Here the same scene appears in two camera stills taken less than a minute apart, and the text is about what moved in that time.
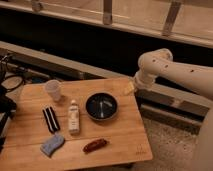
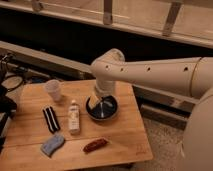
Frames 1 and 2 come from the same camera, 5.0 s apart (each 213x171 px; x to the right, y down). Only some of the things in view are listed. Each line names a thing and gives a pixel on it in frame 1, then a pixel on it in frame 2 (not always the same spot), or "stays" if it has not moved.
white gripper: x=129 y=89 to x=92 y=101
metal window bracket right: x=170 y=18 stays
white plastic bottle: x=73 y=117 stays
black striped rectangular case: x=51 y=119 stays
